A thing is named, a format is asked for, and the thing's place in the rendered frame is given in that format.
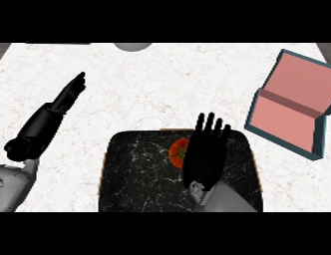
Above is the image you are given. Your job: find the red tomato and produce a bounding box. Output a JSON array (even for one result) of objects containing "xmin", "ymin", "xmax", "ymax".
[{"xmin": 169, "ymin": 137, "xmax": 191, "ymax": 169}]

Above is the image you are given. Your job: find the black marbled tray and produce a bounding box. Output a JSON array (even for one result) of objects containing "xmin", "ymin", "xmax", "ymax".
[{"xmin": 98, "ymin": 128, "xmax": 265, "ymax": 213}]

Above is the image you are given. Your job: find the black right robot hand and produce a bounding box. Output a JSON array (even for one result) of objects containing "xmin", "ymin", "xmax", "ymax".
[{"xmin": 182, "ymin": 112, "xmax": 232, "ymax": 192}]

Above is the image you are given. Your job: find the pink teal-edged open box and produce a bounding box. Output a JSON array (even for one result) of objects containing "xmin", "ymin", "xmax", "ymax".
[{"xmin": 244, "ymin": 49, "xmax": 331, "ymax": 161}]

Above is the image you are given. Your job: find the grey rounded object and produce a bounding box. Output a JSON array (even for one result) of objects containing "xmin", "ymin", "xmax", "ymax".
[{"xmin": 114, "ymin": 43, "xmax": 156, "ymax": 53}]

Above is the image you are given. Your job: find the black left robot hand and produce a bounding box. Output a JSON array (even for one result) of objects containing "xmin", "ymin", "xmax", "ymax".
[{"xmin": 3, "ymin": 71, "xmax": 89, "ymax": 163}]

